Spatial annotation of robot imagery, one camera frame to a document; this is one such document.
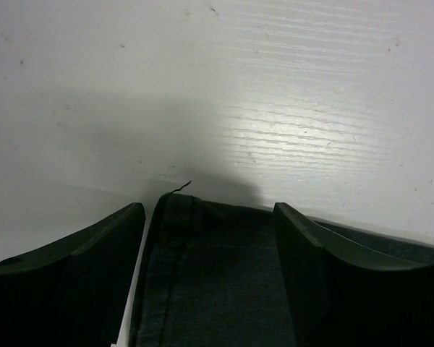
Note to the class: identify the black trousers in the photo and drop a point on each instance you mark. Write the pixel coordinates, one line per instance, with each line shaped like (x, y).
(210, 275)

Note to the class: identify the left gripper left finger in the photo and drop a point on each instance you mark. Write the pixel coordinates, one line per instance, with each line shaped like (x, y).
(73, 291)

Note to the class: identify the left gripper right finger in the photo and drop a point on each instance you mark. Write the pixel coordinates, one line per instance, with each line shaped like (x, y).
(344, 293)

